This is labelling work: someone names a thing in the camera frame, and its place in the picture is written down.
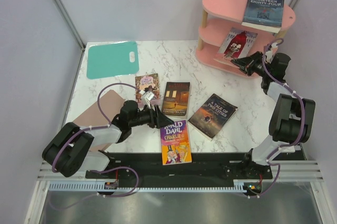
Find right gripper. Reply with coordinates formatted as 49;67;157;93
231;51;272;78

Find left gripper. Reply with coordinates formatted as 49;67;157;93
130;104;174;129

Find Hamlet red cover book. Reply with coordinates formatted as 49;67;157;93
214;27;258;64

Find A Tale of Two Cities book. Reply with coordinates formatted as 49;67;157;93
188;94;238;140

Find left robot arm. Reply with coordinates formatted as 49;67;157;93
42;100;173;177

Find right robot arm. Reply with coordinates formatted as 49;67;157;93
231;52;315;179

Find dark orange Edward Bulane book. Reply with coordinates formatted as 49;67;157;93
161;82;191;118

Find purple illustrated children's book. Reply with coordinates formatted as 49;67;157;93
135;73;160;105

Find Roald Dahl Charlie book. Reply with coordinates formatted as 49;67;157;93
160;120;192;166

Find brown cardboard file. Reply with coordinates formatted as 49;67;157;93
73;90;125;151

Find Nineteen Eighty-Four book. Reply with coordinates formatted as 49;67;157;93
242;0;284;33

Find pink three-tier shelf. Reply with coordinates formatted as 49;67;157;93
195;0;298;79

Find teal plastic file folder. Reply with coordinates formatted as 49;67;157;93
86;42;139;79

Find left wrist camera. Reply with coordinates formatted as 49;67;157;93
141;91;157;108

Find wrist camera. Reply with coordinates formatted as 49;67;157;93
264;42;278;63
141;91;157;108

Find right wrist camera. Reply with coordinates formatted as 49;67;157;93
264;42;278;63

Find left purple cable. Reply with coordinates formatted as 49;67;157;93
47;83;144;210

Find purple cable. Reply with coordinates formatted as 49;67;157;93
246;38;311;198
47;83;144;210

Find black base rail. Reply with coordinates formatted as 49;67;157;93
85;152;273;186

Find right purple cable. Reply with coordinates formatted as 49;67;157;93
246;38;311;198

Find white slotted cable duct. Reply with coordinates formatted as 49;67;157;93
47;179;260;193

